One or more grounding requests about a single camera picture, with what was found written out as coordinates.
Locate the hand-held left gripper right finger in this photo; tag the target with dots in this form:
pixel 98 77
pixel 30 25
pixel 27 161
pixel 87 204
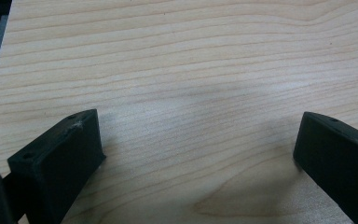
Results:
pixel 338 158

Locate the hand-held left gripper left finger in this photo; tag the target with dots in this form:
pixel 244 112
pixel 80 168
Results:
pixel 56 165

